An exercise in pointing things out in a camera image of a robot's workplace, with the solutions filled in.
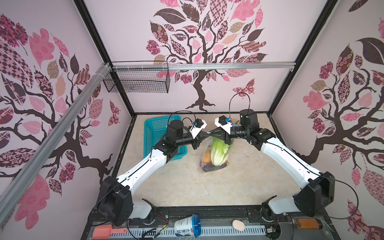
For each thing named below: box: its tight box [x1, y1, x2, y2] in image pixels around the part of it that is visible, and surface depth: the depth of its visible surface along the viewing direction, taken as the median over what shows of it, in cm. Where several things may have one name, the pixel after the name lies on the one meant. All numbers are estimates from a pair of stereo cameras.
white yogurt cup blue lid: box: [174, 214, 202, 239], surface depth 66 cm
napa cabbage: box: [210, 137, 232, 166], surface depth 81 cm
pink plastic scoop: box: [92, 224, 128, 239], surface depth 70 cm
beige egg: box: [232, 219, 245, 232], surface depth 72 cm
